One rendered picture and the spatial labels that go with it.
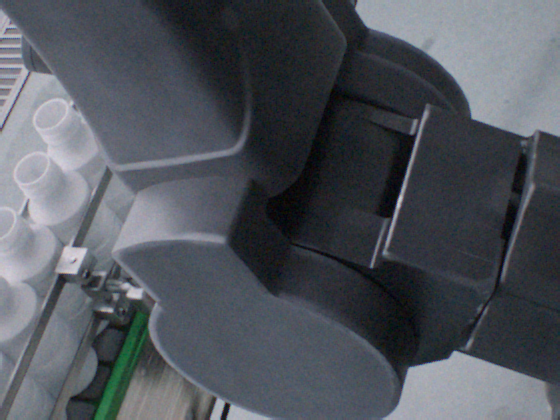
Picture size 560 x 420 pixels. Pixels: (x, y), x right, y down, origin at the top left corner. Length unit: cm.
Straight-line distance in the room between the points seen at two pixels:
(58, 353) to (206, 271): 78
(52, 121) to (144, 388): 27
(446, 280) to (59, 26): 12
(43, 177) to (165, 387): 26
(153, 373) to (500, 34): 157
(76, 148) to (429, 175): 81
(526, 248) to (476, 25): 230
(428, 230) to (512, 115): 212
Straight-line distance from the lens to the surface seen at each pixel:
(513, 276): 33
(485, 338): 35
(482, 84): 252
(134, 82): 31
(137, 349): 116
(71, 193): 110
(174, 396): 122
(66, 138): 112
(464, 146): 35
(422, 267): 33
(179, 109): 31
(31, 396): 109
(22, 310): 106
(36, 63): 82
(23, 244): 107
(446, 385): 216
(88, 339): 112
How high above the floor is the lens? 188
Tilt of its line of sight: 49 degrees down
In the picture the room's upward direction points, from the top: 33 degrees counter-clockwise
